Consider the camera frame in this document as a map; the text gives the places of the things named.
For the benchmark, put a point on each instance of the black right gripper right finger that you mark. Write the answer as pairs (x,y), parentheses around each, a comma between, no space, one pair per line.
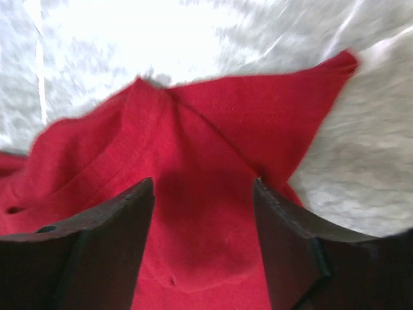
(311,263)

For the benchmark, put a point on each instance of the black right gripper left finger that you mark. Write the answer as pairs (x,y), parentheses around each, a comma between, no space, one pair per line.
(88,261)

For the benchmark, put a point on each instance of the red t-shirt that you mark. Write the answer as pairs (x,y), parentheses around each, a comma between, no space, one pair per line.
(203,145)

